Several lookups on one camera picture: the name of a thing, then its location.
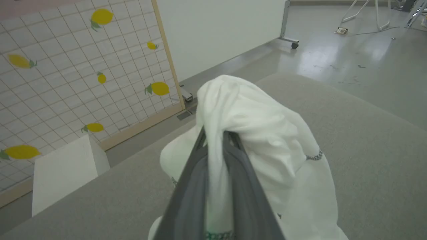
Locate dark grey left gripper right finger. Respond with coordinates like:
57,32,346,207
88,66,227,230
223,131,287,240

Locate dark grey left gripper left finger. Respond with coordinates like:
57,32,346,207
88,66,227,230
153,126,210,240

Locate white long-sleeve garment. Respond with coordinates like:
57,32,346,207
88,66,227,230
148,74,349,240

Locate white box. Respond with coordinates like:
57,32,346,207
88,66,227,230
32,134,110,217

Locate white partition board on casters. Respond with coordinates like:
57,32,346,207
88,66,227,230
156,0,300,82

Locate white stand legs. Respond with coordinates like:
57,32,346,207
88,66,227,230
340,0,391,30

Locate grey metal stand leg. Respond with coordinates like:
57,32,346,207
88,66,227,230
405,0,427,28

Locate metal panel foot bracket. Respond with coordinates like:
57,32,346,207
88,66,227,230
179,85,194,102

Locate grey floor cable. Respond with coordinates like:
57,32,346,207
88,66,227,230
354,26,401,35

